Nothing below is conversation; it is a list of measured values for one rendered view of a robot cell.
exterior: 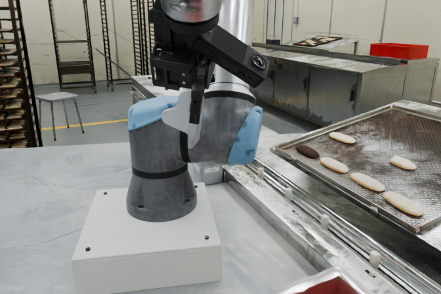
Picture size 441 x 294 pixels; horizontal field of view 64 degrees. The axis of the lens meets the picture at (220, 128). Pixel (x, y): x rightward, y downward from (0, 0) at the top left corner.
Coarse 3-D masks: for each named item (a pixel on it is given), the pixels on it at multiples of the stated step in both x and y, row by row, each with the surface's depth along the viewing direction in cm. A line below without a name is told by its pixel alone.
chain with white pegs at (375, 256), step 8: (280, 192) 94; (288, 192) 89; (312, 216) 83; (328, 216) 77; (328, 224) 78; (344, 240) 74; (352, 248) 71; (376, 256) 64; (376, 264) 65; (384, 272) 64
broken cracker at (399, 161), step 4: (396, 156) 94; (392, 160) 92; (396, 160) 92; (400, 160) 91; (404, 160) 91; (408, 160) 91; (396, 164) 91; (400, 164) 90; (404, 164) 90; (408, 164) 89; (412, 164) 89; (404, 168) 89; (408, 168) 88; (412, 168) 88
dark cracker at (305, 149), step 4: (296, 148) 109; (300, 148) 107; (304, 148) 106; (308, 148) 106; (304, 152) 104; (308, 152) 104; (312, 152) 103; (316, 152) 103; (308, 156) 103; (312, 156) 102; (316, 156) 102
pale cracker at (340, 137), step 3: (330, 135) 113; (333, 135) 112; (336, 135) 111; (339, 135) 111; (342, 135) 111; (345, 135) 110; (336, 138) 110; (339, 138) 109; (342, 138) 109; (345, 138) 108; (348, 138) 108; (351, 138) 108; (342, 141) 108; (345, 141) 108; (348, 141) 107; (351, 141) 107; (354, 141) 107
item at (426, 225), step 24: (360, 120) 121; (384, 120) 119; (288, 144) 112; (312, 144) 111; (336, 144) 108; (408, 144) 101; (432, 144) 98; (312, 168) 95; (408, 192) 80; (432, 216) 72
